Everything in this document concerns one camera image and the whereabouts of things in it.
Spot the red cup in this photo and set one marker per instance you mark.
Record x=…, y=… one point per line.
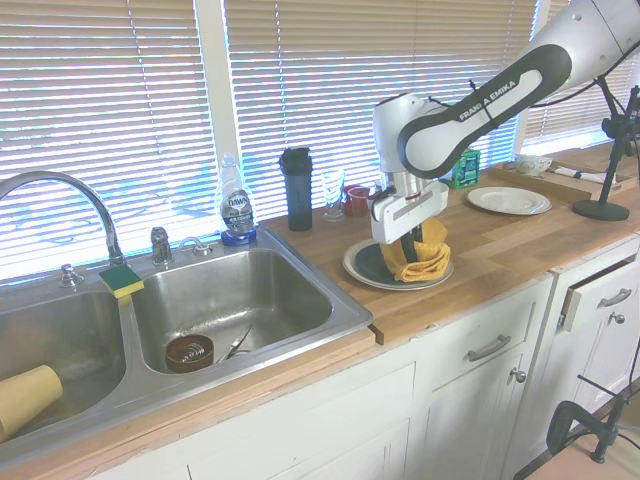
x=352, y=202

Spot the black shaker bottle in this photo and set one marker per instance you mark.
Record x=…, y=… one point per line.
x=299, y=195

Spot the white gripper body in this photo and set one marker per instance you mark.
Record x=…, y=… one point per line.
x=407, y=215

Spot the open white drawer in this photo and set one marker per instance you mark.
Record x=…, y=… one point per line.
x=600, y=310

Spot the white rolled napkin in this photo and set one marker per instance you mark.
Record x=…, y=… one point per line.
x=575, y=174

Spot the green cardboard box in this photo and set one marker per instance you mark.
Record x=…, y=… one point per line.
x=470, y=170

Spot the metal utensils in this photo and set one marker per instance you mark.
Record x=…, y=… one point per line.
x=235, y=345

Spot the wide white window blind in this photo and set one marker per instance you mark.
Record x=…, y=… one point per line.
x=100, y=100
x=325, y=90

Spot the clear stemmed glass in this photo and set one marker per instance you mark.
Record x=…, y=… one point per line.
x=333, y=192

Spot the narrow white window blind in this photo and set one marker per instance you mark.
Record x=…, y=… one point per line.
x=560, y=125

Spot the chrome sink knob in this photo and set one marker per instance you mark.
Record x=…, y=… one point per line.
x=69, y=276

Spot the chrome gooseneck faucet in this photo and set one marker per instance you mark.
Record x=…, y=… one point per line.
x=102, y=215

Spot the clear Dawn soap bottle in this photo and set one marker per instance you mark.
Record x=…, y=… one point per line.
x=237, y=205

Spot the yellow green sponge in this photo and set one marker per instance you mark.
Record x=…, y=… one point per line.
x=120, y=280

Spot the white kitchen cabinet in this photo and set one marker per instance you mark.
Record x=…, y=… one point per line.
x=325, y=425

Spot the wooden tray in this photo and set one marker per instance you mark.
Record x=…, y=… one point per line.
x=570, y=189

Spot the yellow cloth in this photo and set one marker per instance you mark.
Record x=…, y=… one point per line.
x=427, y=265

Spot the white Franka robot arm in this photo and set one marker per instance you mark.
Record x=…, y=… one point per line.
x=435, y=145

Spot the dark blue plate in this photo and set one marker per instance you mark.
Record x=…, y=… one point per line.
x=367, y=260

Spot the light wooden board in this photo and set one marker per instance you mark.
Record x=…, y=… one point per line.
x=580, y=467

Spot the white patterned bowl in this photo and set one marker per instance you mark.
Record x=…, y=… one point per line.
x=534, y=164

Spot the black clamp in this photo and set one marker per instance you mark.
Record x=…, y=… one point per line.
x=565, y=415

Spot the yellow plastic cup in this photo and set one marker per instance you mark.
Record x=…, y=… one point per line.
x=27, y=400

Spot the stainless steel double sink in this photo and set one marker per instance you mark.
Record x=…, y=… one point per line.
x=235, y=295

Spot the clear plastic cup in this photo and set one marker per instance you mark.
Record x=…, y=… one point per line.
x=361, y=206

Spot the dark plate with white rim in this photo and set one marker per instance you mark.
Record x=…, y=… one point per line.
x=352, y=270

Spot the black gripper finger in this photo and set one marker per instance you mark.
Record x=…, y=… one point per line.
x=419, y=235
x=409, y=250

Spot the brown bowl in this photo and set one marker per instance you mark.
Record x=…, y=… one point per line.
x=190, y=356

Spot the black camera stand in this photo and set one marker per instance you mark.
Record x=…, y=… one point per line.
x=600, y=209

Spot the round metal cabinet knob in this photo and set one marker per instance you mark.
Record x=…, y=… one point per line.
x=519, y=375
x=618, y=318

